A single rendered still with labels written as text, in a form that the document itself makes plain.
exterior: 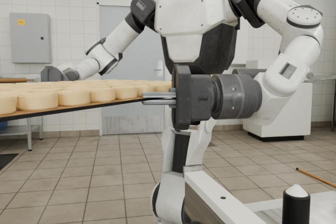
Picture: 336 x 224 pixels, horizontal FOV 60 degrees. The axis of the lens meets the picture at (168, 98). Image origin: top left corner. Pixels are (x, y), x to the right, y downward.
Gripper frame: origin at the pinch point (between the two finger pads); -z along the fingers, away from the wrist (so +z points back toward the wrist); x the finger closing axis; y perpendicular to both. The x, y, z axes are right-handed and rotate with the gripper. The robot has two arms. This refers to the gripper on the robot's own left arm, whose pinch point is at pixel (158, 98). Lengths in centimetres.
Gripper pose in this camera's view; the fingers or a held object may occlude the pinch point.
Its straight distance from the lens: 53.9
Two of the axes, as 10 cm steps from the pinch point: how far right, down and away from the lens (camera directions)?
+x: 0.0, -10.0, -0.9
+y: 2.1, 0.9, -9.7
